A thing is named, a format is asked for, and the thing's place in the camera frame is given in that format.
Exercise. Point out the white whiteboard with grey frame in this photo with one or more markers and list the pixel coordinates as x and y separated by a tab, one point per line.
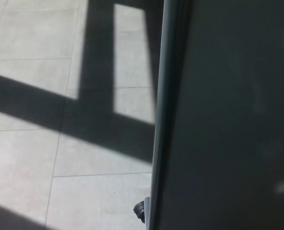
223	107

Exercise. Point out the black caster wheel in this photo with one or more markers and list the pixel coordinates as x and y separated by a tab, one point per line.
139	209

